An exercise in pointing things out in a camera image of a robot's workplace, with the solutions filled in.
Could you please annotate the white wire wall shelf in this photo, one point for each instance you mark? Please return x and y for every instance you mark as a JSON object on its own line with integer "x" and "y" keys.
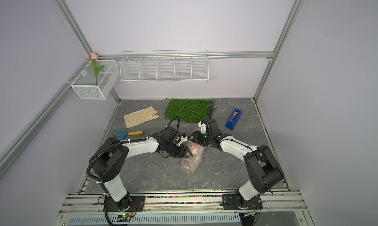
{"x": 162, "y": 66}

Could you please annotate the white mesh wall basket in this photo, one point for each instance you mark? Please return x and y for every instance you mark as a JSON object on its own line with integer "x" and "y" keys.
{"x": 84, "y": 84}

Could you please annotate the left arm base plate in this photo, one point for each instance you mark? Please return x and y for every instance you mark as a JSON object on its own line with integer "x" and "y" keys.
{"x": 129, "y": 204}

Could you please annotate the green artificial grass mat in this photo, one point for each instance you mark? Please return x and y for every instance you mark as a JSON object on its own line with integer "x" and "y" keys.
{"x": 188, "y": 110}

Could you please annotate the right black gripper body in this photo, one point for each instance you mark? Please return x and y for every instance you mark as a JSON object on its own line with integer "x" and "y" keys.
{"x": 202, "y": 139}

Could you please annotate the red plastic wine glass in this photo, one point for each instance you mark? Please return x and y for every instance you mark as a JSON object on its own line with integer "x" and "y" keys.
{"x": 190, "y": 158}

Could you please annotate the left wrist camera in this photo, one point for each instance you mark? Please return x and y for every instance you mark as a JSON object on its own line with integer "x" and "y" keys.
{"x": 181, "y": 139}

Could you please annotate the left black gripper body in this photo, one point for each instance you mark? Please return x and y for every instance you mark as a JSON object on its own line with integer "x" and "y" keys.
{"x": 175, "y": 150}

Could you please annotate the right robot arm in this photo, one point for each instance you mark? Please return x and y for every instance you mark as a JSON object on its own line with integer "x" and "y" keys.
{"x": 262, "y": 167}

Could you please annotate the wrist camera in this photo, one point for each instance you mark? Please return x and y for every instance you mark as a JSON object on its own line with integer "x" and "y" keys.
{"x": 203, "y": 127}
{"x": 181, "y": 139}

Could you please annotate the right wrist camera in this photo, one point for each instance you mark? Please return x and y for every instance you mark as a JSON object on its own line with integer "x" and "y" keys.
{"x": 203, "y": 127}

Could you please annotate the blue tape dispenser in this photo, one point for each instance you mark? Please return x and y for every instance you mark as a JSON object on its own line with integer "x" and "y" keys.
{"x": 234, "y": 118}

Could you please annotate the pink artificial tulip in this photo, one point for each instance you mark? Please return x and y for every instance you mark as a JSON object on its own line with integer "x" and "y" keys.
{"x": 97, "y": 68}

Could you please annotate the blue yellow garden fork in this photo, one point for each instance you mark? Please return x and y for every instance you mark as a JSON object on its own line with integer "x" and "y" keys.
{"x": 123, "y": 134}

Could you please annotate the aluminium front rail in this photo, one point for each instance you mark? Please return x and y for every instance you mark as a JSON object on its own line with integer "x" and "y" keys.
{"x": 212, "y": 201}

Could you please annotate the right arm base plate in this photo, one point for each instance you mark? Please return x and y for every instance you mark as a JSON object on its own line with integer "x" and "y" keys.
{"x": 236, "y": 202}

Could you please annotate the clear bubble wrap sheet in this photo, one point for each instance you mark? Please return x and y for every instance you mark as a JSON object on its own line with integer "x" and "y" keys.
{"x": 192, "y": 156}

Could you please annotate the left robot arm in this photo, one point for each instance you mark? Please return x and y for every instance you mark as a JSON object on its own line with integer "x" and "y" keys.
{"x": 106, "y": 164}

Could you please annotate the beige work glove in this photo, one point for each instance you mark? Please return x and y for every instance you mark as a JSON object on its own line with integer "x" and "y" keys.
{"x": 140, "y": 117}

